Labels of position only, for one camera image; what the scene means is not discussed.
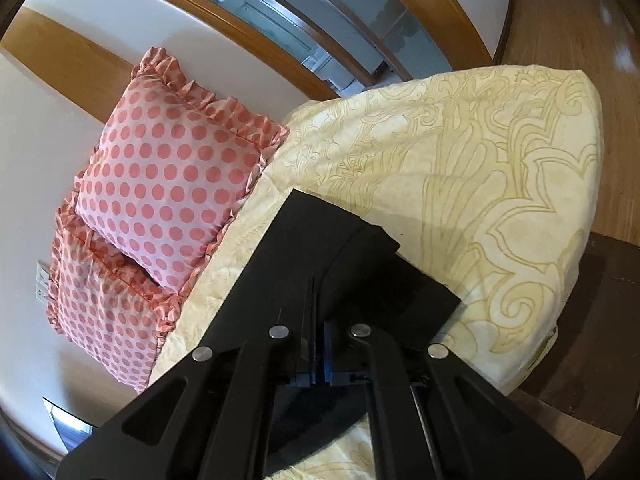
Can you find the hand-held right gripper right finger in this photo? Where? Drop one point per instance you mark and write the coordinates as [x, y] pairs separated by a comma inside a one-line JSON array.
[[327, 355]]

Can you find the white wall switch plate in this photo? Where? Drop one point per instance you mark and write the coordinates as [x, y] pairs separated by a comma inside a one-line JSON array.
[[42, 282]]

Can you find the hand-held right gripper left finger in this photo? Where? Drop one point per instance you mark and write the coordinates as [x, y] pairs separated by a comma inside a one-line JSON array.
[[306, 355]]

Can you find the cream patterned bed cover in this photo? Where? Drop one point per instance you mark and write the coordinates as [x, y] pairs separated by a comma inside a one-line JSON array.
[[475, 185]]

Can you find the black pants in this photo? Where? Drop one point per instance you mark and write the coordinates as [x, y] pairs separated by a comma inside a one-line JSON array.
[[320, 260]]

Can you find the dark brown floor rug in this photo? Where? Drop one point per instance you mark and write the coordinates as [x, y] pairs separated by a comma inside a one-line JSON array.
[[595, 330]]

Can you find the pink polka dot ruffled pillow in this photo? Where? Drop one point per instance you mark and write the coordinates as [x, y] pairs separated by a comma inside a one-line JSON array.
[[105, 320], [170, 170]]

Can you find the wooden door frame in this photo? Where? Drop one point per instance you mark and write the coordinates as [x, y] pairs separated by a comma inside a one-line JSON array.
[[260, 25]]

